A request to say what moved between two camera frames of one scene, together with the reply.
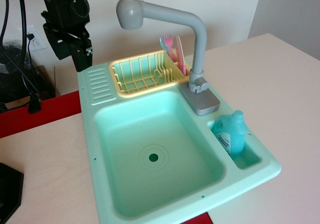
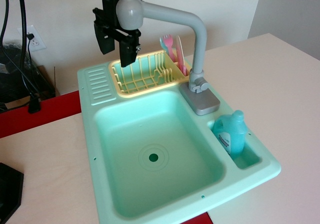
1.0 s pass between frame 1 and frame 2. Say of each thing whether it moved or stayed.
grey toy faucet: stayed
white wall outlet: stayed
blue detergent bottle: stayed
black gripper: moved
